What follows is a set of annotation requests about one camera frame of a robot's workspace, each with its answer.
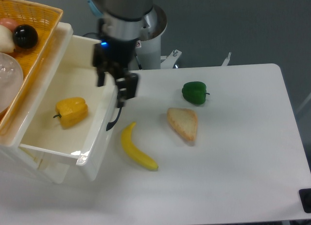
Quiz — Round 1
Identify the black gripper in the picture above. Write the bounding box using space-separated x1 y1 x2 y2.
92 18 139 108

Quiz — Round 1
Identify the yellow bell pepper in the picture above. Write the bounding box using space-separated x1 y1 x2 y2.
53 97 88 129

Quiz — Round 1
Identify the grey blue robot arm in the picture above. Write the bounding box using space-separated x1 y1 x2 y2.
88 0 153 108

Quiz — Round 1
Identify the open white upper drawer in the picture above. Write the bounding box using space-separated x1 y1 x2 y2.
25 36 118 181

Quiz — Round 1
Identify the green bell pepper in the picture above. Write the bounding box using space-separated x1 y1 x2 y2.
181 81 209 105

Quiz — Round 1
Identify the white drawer cabinet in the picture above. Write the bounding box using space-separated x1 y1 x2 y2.
0 22 73 184

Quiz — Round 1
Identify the yellow banana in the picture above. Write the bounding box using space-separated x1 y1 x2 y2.
121 122 158 171

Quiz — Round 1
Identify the triangular toast slice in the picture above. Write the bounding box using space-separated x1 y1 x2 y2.
167 107 198 141

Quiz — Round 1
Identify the orange woven basket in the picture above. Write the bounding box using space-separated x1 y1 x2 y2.
0 0 63 131

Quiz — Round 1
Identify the black ball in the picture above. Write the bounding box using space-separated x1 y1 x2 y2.
13 24 38 49

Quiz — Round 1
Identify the clear plastic ball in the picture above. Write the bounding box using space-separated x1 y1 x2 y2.
0 53 24 113

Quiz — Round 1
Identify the white onion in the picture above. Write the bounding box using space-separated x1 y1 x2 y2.
0 25 15 53

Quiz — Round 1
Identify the pink round fruit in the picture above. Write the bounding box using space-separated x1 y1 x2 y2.
0 18 18 30

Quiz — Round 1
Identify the black block at table edge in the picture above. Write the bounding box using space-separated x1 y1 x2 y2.
299 188 311 213

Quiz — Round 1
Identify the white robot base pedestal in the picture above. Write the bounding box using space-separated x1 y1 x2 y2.
129 5 167 70

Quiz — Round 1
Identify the black drawer handle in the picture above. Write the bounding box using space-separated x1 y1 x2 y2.
106 107 122 131

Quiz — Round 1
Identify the metal table clamp bracket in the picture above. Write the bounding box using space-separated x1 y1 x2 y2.
160 49 182 69

